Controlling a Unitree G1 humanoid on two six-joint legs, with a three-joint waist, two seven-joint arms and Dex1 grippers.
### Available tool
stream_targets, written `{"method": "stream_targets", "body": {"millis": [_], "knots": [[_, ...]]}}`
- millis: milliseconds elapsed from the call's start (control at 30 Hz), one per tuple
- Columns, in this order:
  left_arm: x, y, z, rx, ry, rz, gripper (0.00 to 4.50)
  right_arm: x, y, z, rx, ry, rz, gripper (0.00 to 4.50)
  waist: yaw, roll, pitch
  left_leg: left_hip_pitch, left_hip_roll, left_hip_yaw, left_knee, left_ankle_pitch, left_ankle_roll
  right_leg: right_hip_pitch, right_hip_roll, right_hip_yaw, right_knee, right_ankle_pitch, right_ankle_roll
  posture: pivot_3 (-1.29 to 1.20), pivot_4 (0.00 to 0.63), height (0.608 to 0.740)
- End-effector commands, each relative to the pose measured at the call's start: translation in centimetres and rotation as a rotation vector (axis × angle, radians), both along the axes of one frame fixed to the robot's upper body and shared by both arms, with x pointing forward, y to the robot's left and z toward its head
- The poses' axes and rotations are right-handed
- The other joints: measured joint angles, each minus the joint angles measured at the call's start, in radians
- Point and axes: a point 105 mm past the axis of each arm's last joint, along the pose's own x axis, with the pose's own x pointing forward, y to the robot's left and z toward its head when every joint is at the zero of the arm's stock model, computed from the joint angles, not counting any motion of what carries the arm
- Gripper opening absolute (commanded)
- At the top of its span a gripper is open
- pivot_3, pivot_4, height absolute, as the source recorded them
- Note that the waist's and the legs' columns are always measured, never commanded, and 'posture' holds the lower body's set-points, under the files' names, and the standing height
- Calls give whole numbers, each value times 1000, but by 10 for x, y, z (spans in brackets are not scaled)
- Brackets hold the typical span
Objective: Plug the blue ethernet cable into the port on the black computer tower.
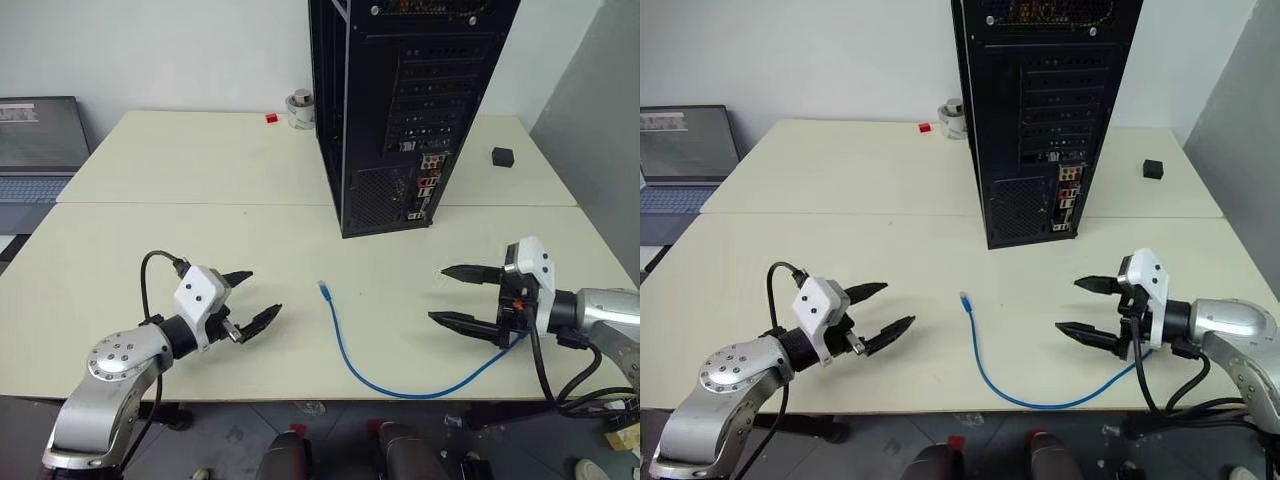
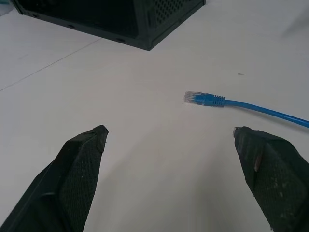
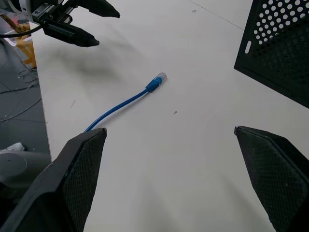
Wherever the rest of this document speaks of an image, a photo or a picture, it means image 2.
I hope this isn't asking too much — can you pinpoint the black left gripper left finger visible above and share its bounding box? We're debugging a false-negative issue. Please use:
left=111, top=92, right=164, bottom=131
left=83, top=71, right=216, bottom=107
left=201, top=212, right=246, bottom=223
left=0, top=124, right=109, bottom=232

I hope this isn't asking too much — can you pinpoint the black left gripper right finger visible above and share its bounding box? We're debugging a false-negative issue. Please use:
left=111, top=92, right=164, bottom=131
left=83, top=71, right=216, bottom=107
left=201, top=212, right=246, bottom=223
left=232, top=126, right=309, bottom=232

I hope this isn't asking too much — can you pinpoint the black computer case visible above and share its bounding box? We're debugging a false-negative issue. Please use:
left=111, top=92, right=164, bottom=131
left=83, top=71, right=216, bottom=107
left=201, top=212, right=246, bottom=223
left=11, top=0, right=207, bottom=51

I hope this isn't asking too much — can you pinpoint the blue ethernet cable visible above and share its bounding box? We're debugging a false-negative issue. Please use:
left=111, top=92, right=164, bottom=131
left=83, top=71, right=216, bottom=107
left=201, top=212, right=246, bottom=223
left=183, top=90, right=309, bottom=129

